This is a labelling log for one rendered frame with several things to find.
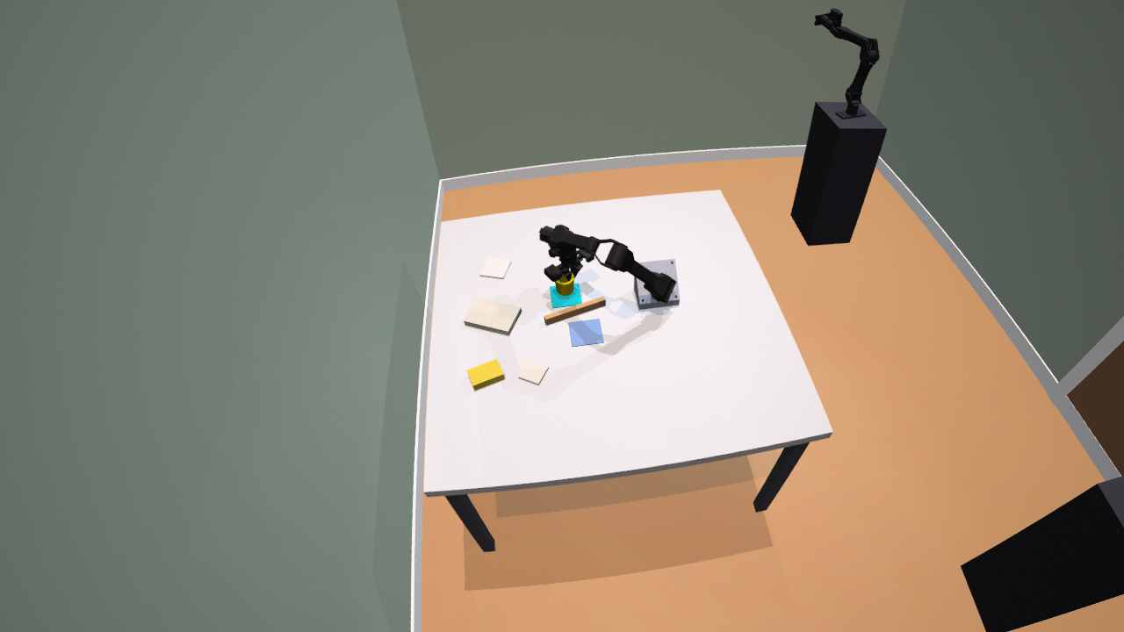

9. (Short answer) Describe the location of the olive yellow cup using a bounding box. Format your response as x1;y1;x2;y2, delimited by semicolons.
555;273;574;296

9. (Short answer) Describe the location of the cream flat square tile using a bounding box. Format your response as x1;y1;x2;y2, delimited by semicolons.
518;360;549;385

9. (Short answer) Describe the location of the yellow rectangular block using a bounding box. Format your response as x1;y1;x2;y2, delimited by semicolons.
466;359;506;390

